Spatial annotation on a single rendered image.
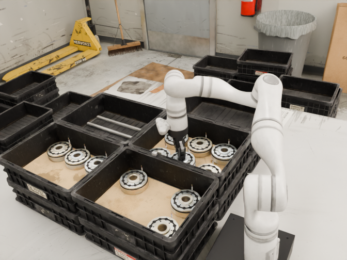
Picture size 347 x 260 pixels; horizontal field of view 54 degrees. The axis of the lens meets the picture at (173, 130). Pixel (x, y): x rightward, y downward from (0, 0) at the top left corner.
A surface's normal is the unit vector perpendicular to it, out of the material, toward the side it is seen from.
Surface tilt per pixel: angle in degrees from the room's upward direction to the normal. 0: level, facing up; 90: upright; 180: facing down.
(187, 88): 85
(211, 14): 90
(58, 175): 0
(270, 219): 18
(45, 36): 90
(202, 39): 90
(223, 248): 4
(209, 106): 0
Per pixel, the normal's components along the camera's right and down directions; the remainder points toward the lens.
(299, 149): -0.07, -0.83
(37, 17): 0.86, 0.24
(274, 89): 0.22, -0.61
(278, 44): -0.46, 0.58
